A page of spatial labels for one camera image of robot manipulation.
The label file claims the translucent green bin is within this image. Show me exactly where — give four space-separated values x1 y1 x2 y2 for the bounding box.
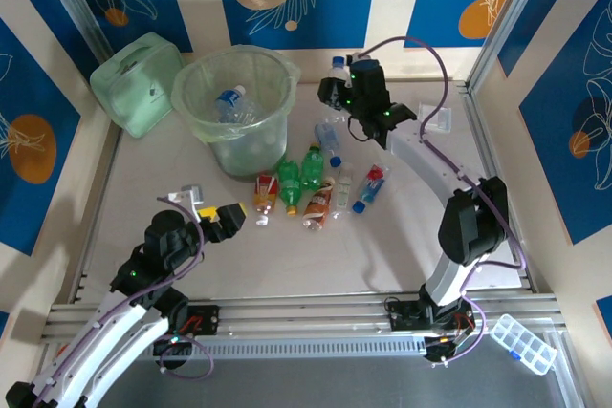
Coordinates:
170 44 302 183

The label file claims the small clear plastic box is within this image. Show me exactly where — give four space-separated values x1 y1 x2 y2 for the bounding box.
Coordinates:
416 101 453 133

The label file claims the red orange label bottle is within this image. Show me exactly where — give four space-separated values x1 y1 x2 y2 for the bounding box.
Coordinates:
252 173 281 216

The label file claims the aluminium table edge rail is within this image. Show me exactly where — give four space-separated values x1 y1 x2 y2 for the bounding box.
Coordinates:
456 81 536 292
71 120 126 302

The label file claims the grey metal panel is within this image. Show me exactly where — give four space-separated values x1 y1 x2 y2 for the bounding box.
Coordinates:
95 354 582 408

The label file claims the green plastic bottle yellow cap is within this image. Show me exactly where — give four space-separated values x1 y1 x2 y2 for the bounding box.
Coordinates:
276 159 305 217
299 142 327 192

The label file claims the clear compartment organizer box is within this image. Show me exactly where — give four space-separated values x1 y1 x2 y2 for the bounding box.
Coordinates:
492 314 559 376

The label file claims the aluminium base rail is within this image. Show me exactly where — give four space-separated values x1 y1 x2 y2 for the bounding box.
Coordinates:
40 290 561 345

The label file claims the small water bottle blue cap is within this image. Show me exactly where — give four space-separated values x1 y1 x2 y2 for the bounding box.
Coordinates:
326 54 353 89

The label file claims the mint green lidded case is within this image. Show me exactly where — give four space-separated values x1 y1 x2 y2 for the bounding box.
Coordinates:
89 32 186 140

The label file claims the slim white label bottle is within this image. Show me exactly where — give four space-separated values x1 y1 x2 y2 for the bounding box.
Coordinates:
333 162 358 221

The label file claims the slotted grey cable duct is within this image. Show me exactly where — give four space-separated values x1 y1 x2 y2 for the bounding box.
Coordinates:
142 334 431 362

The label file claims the square bottle pale blue label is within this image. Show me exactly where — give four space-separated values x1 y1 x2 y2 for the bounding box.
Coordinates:
313 118 344 169

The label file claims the brown orange label bottle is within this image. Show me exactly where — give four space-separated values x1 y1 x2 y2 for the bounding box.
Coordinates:
300 176 339 233

